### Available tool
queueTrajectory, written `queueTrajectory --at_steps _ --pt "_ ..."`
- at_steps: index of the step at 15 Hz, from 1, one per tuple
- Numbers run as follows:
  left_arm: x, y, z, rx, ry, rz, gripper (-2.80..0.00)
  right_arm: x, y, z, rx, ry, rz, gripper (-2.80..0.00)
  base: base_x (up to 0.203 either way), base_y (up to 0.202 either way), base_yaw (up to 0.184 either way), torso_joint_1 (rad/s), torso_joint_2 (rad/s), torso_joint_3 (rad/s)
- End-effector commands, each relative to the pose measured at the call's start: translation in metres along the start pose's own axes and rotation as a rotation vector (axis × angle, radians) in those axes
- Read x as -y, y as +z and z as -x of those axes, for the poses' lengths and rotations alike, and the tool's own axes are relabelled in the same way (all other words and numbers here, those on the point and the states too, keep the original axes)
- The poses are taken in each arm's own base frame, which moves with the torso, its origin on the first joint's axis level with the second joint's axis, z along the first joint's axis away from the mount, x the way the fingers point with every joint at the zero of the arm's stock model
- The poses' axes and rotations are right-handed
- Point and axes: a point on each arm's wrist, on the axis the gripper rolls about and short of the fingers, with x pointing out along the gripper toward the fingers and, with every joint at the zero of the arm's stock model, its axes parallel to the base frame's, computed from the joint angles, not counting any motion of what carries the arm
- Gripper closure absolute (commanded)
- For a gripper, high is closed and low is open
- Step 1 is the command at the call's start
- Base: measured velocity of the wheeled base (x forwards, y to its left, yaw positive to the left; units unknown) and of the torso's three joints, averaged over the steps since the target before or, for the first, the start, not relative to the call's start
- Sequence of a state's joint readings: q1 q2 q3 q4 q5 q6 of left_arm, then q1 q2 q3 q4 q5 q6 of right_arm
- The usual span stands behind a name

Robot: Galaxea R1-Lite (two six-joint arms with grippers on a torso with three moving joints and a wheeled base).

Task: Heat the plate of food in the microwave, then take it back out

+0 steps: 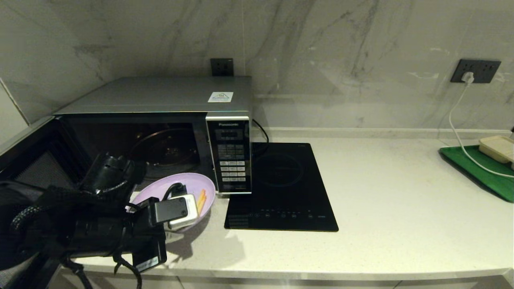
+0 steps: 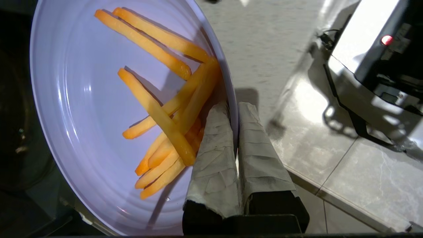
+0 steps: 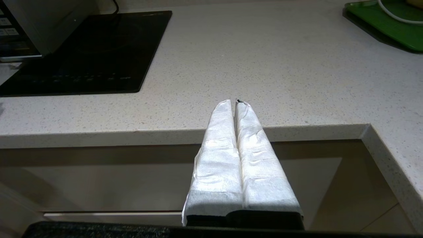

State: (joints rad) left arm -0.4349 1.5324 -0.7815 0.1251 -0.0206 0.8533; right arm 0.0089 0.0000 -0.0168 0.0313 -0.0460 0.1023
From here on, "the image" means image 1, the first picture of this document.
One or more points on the silver Panasonic microwave oven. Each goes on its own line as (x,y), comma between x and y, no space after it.
(160,94)

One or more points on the wide black wall socket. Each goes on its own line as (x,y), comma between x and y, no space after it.
(484,68)

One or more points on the beige lidded container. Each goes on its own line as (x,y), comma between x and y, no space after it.
(498,147)

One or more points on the orange french fry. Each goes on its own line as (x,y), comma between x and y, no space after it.
(202,196)
(198,204)

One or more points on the green tray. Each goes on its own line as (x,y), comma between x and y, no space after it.
(482,176)

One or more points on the white warning sticker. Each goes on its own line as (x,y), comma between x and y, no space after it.
(220,97)

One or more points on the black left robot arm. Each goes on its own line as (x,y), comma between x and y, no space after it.
(92,233)

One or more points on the black induction cooktop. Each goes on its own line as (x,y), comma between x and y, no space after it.
(289,180)

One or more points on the small black wall socket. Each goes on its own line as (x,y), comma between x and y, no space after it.
(221,67)

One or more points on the beige cabinet door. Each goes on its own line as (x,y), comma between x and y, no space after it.
(160,283)
(281,284)
(449,284)

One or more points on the black glass microwave door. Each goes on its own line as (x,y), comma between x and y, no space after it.
(44,168)

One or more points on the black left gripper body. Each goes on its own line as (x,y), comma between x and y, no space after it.
(148,249)

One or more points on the white power plug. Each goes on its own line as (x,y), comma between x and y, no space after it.
(468,77)

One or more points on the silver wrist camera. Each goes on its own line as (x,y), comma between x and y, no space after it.
(172,210)

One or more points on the glass microwave turntable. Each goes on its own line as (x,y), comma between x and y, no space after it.
(168,148)

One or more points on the purple plate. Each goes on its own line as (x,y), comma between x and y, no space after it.
(188,182)

